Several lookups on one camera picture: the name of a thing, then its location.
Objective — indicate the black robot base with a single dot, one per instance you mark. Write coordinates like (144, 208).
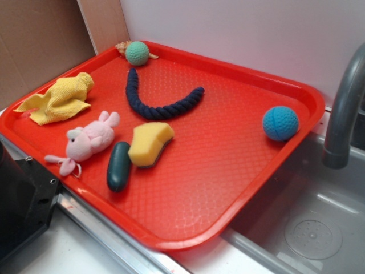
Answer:
(28, 195)

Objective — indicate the yellow cloth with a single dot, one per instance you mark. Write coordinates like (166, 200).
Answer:
(63, 100)

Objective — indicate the red plastic tray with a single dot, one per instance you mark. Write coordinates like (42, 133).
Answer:
(219, 158)

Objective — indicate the yellow sponge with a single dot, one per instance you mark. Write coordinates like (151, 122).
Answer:
(148, 142)

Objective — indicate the dark green toy cucumber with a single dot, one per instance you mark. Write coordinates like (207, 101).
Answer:
(119, 167)

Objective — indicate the green dimpled ball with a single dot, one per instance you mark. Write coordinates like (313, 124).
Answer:
(137, 53)

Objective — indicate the blue dimpled ball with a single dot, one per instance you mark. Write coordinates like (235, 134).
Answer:
(280, 123)

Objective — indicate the pink plush bunny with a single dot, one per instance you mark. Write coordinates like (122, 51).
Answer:
(84, 142)

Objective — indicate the grey toy sink basin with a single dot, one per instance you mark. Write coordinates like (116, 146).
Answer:
(306, 218)

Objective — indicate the grey faucet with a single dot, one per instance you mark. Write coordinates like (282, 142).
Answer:
(346, 124)

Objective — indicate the brown cardboard panel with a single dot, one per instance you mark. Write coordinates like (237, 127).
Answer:
(40, 40)

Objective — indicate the navy blue rope toy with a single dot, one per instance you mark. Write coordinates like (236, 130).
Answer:
(170, 111)

